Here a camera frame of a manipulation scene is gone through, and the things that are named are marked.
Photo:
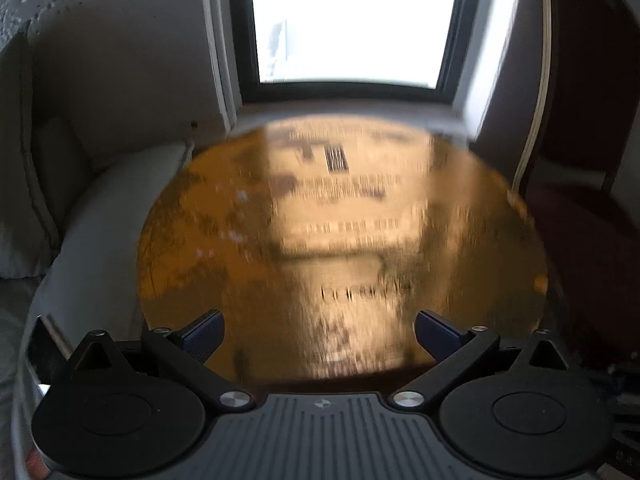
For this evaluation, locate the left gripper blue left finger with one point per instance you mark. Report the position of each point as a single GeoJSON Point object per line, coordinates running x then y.
{"type": "Point", "coordinates": [202, 337]}

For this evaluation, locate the dark red chair cushion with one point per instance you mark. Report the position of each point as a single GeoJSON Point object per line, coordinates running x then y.
{"type": "Point", "coordinates": [593, 249]}

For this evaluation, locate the beige sofa seat cushion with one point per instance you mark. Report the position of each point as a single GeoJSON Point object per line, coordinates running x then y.
{"type": "Point", "coordinates": [92, 284]}

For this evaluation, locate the gold round box lid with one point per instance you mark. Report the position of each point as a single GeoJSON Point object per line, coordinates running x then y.
{"type": "Point", "coordinates": [320, 238]}

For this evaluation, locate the beige sofa back cushion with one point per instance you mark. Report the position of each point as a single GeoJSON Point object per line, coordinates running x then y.
{"type": "Point", "coordinates": [31, 234]}

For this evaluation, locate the black framed window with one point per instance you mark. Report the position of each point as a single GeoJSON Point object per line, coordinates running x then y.
{"type": "Point", "coordinates": [400, 50]}

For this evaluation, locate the wooden chair frame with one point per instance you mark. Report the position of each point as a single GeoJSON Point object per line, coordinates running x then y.
{"type": "Point", "coordinates": [588, 93]}

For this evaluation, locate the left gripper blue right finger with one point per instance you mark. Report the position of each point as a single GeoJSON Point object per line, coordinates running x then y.
{"type": "Point", "coordinates": [437, 336]}

